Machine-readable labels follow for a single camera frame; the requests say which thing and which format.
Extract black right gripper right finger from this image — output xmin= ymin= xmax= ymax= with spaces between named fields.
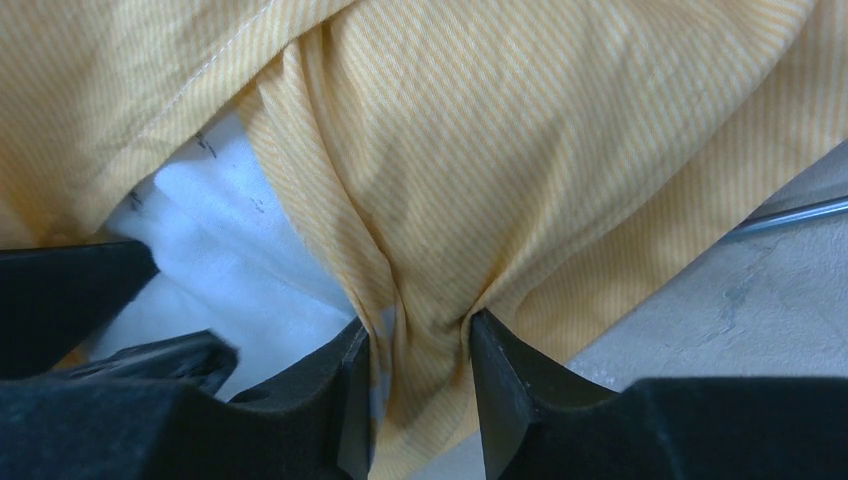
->
xmin=470 ymin=310 xmax=847 ymax=479

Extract orange Mickey Mouse pillowcase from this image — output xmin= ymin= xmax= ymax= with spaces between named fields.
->
xmin=1 ymin=1 xmax=847 ymax=479

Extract white pillow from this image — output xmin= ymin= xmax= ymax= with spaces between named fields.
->
xmin=85 ymin=112 xmax=355 ymax=399

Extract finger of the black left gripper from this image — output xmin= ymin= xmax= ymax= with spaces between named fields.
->
xmin=56 ymin=330 xmax=238 ymax=394
xmin=1 ymin=241 xmax=158 ymax=380

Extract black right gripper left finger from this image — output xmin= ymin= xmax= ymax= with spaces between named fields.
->
xmin=1 ymin=321 xmax=370 ymax=479

